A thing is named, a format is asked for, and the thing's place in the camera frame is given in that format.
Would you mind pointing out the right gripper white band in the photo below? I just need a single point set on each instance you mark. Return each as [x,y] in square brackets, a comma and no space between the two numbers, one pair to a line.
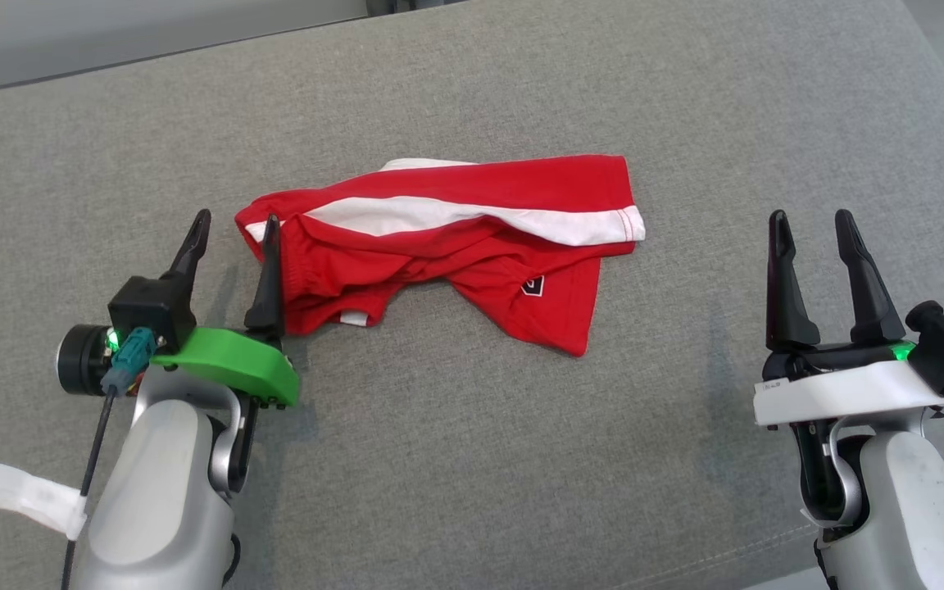
[849,389]

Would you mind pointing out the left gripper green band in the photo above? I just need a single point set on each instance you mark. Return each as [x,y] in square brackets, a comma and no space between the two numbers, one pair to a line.
[234,360]

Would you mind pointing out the red and white sports shirt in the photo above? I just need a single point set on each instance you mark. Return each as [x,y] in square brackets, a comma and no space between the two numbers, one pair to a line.
[456,270]

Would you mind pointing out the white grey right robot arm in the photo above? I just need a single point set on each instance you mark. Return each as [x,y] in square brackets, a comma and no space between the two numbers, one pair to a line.
[906,508]

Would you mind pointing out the black cylindrical left wrist motor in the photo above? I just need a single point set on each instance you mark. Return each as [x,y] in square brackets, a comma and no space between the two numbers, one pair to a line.
[79,360]

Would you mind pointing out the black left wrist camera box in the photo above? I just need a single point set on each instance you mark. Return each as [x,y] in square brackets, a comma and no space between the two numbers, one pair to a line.
[148,307]

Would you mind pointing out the teal left camera connector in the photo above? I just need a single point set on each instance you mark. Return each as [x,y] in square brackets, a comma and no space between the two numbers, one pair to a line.
[128,356]

